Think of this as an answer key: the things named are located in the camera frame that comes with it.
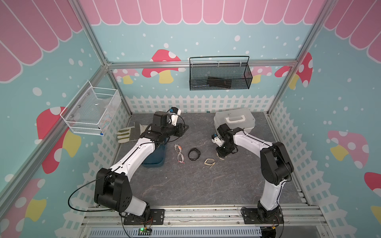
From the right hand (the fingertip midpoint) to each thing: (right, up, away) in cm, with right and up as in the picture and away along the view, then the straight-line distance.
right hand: (221, 153), depth 93 cm
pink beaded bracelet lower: (-26, -3, 0) cm, 26 cm away
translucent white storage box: (+11, +23, +7) cm, 26 cm away
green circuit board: (-43, -35, -21) cm, 59 cm away
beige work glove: (-67, +11, +12) cm, 69 cm away
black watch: (-15, +1, +1) cm, 15 cm away
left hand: (-21, +16, -12) cm, 29 cm away
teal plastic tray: (-40, -2, -4) cm, 40 cm away
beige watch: (0, -3, 0) cm, 3 cm away
